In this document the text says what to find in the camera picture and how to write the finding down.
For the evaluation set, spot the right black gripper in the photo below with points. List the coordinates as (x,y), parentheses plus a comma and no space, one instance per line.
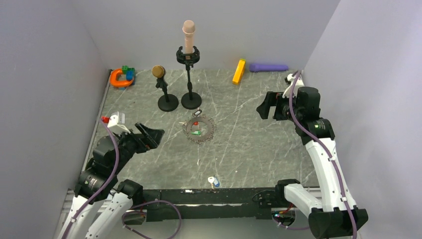
(272,98)

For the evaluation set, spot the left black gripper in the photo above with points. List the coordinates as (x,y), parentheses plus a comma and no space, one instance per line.
(149,139)

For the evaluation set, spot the metal disc with keyrings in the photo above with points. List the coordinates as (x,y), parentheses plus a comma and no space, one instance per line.
(206,126)

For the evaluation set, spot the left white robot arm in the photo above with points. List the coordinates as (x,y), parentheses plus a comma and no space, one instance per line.
(99,199)

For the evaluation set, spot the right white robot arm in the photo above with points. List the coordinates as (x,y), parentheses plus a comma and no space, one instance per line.
(336,214)

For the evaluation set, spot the purple microphone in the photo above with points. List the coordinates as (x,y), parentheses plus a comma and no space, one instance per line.
(255,67)

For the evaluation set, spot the yellow block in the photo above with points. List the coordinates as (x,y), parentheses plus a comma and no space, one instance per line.
(239,72)

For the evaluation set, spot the short black mic stand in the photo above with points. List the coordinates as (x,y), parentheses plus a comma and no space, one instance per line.
(167,102)

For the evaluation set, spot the tall black mic stand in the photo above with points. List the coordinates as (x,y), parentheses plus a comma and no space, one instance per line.
(190,100)

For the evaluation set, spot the blue toy brick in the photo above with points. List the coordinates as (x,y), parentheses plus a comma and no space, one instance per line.
(129,75)

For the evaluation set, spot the gold microphone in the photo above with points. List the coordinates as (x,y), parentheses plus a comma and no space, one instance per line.
(158,71)

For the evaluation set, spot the green toy brick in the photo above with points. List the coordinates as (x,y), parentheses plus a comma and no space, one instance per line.
(126,69)

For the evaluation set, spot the key with blue tag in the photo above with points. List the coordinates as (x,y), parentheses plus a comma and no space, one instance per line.
(213,182)

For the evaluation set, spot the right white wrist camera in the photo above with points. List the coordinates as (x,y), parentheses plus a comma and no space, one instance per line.
(294,82)

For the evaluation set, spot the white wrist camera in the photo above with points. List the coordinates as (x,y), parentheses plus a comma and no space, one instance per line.
(294,82)
(116,123)

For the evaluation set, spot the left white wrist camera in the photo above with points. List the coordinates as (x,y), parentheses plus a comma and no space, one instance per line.
(116,123)

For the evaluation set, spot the orange ring toy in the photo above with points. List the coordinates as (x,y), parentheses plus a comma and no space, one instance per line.
(118,79)

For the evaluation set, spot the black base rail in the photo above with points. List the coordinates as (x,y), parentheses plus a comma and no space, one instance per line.
(219,203)

